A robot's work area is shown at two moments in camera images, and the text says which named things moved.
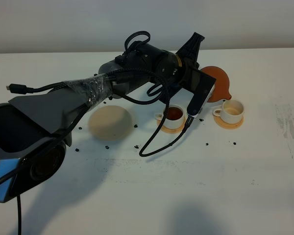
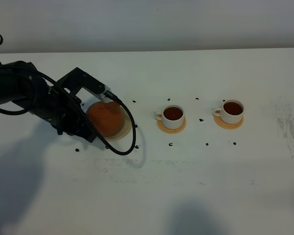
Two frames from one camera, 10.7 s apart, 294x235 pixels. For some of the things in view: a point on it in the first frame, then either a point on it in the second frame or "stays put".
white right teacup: x=231 y=112 stays put
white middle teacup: x=174 y=118 stays put
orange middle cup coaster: x=172 y=131 stays put
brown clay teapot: x=222 y=83 → x=108 y=116
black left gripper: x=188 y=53 → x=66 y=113
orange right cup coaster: x=219 y=123 stays put
